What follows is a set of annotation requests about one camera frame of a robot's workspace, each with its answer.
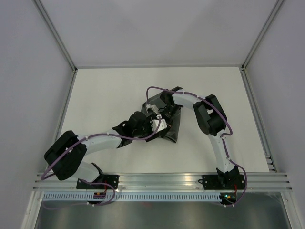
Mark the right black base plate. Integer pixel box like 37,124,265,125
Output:
198,175,246,190

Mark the white slotted cable duct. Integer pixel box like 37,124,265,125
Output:
43,191,221,202

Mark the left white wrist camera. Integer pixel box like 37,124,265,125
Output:
151,114,168,133

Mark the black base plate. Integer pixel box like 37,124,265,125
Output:
198,175,246,190
76,174,120,190

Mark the grey cloth napkin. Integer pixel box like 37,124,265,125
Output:
141,93,181,143

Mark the aluminium front rail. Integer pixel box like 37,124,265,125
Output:
32,172,292,192

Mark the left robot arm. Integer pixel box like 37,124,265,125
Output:
41,112,172,189

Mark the aluminium cage frame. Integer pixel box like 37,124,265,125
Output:
42,0,293,172

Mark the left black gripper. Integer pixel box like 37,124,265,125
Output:
133,114,161,142

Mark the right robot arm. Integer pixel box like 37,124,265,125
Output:
159,87,239,189

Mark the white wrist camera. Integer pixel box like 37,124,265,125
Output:
145,104,159,115
151,114,168,133

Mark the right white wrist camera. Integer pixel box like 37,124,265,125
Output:
145,104,159,115

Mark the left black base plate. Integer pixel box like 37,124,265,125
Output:
76,174,120,190

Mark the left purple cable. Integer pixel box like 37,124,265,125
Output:
41,116,163,181

